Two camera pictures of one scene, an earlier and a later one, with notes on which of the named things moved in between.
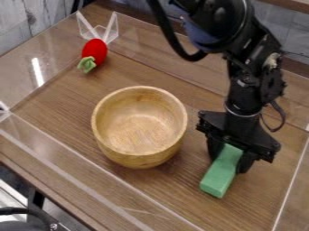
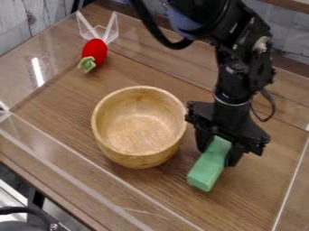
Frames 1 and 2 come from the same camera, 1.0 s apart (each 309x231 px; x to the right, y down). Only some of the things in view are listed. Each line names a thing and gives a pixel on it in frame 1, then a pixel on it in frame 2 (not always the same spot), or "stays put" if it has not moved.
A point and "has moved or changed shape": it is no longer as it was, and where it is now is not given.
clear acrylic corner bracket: (107, 32) stays put
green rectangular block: (218, 181) has moved or changed shape
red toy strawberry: (94, 53) stays put
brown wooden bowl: (139, 124) stays put
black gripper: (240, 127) to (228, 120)
